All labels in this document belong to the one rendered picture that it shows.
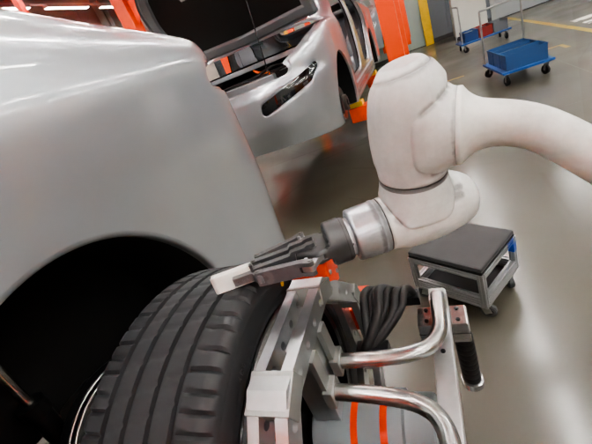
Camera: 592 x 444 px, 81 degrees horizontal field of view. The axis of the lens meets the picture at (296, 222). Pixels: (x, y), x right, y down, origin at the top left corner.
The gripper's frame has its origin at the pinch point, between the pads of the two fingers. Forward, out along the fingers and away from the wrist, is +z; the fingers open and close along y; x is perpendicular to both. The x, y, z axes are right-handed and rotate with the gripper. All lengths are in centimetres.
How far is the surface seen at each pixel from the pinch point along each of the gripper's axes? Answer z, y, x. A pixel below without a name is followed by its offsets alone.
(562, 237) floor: -155, 118, -103
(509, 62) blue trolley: -347, 417, -40
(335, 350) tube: -11.7, -4.2, -17.3
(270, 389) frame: -2.4, -16.9, -8.6
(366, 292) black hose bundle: -20.9, 3.9, -14.2
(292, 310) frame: -7.3, -2.1, -8.4
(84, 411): 42.2, 7.9, -20.8
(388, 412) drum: -16.4, -10.3, -27.7
